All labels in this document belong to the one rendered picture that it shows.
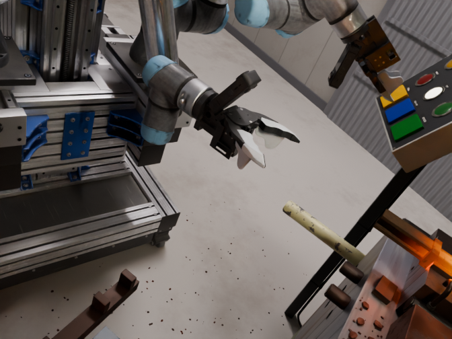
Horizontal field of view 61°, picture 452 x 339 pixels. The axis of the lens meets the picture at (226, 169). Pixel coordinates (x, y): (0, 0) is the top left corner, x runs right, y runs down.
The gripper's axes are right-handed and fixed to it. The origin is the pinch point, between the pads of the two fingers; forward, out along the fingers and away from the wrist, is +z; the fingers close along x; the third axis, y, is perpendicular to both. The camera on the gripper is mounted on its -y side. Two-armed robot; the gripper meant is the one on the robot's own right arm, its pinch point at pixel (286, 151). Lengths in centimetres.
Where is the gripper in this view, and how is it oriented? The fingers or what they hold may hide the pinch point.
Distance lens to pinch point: 73.6
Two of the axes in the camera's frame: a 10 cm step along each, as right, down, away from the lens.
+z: 7.6, 5.8, -3.0
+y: -3.3, 7.4, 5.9
